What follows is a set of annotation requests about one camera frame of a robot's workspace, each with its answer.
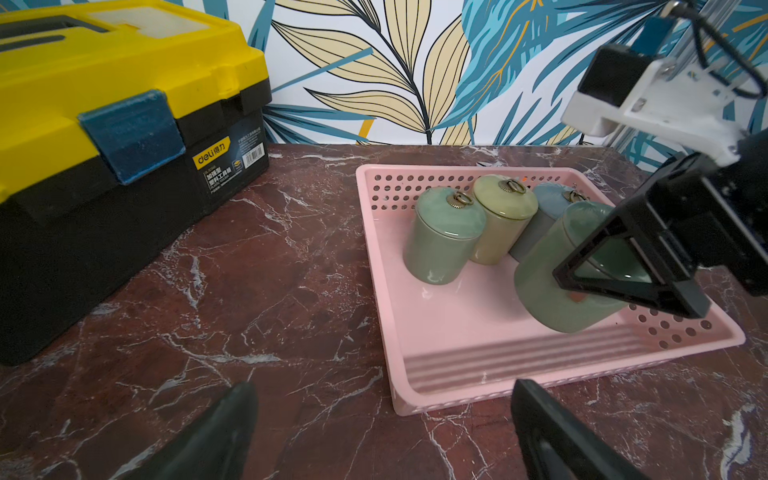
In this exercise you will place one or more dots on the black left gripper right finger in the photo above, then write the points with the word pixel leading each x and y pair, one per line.
pixel 556 445

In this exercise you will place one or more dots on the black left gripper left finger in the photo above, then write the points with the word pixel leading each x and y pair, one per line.
pixel 213 446

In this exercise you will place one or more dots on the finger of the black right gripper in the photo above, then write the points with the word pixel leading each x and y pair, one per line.
pixel 682 297

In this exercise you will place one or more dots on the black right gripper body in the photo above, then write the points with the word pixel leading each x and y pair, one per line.
pixel 718 214

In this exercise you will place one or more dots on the pink perforated plastic basket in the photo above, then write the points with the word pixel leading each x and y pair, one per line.
pixel 470 340

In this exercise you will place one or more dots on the blue back-right canister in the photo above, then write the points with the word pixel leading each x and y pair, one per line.
pixel 553 199

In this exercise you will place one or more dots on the yellow-green back-middle canister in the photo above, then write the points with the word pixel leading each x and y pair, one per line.
pixel 509 206

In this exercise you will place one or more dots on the dark green back-left canister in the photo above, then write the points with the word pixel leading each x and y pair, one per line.
pixel 446 229

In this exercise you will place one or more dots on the yellow black plastic toolbox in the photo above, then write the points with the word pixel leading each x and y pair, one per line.
pixel 123 123

